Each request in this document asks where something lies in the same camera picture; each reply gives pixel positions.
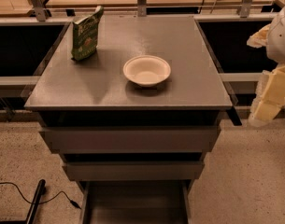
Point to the white paper bowl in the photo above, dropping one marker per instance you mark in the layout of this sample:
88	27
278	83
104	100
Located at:
147	70

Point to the grey open bottom drawer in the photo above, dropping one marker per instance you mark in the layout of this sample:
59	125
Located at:
135	202

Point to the grey top drawer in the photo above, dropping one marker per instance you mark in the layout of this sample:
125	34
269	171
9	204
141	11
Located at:
68	140

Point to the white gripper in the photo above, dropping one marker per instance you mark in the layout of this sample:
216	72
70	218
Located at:
280	42

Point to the green jalapeno chip bag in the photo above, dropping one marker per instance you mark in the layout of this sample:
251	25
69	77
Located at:
85	35

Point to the grey drawer cabinet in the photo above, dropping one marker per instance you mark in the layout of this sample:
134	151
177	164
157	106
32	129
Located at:
133	123

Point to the grey middle drawer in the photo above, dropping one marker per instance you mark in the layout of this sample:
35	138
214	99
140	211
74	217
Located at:
133	170

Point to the metal guard rail frame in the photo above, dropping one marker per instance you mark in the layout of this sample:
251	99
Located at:
23	12

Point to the black floor stand bar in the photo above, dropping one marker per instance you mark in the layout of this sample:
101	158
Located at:
31	216

